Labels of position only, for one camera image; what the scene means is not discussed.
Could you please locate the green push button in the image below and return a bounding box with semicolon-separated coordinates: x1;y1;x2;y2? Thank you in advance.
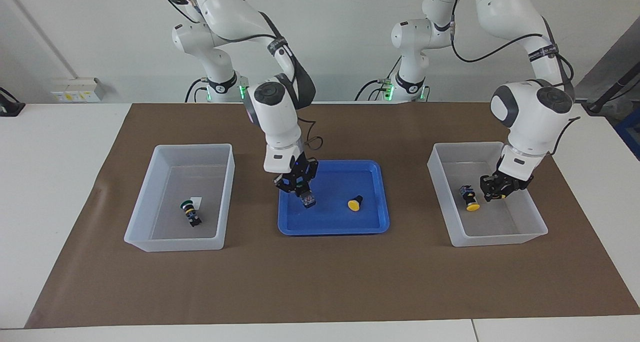
180;200;203;228
295;181;318;209

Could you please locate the translucent white plastic box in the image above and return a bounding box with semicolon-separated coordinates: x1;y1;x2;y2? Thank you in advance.
123;143;236;253
426;142;549;248

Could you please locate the blue plastic tray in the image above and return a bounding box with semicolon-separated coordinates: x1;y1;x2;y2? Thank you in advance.
277;159;391;236

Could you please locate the brown paper table mat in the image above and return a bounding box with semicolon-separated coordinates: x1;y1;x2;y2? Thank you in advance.
25;101;640;329

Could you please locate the blue crate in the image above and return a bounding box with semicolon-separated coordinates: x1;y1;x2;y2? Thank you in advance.
616;107;640;161

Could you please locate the black pole stand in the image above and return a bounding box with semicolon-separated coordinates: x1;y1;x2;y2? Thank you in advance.
582;61;640;114

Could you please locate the black desk device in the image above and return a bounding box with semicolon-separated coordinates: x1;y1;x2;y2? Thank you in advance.
0;86;27;117

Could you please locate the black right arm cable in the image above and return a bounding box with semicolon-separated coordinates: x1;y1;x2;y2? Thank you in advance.
165;0;325;150

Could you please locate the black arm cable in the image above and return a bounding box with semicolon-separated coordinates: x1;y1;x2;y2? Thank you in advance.
165;0;325;150
450;2;582;156

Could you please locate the black base power cable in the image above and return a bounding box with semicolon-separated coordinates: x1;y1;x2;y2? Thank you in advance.
354;56;402;103
184;77;212;103

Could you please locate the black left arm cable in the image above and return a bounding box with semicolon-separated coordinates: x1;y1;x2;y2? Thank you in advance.
450;2;582;156

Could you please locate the white wall outlet box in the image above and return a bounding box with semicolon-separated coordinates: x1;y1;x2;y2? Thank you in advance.
51;77;107;103

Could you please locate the white wall cable duct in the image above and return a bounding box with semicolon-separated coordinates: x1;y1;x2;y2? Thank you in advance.
0;0;79;80

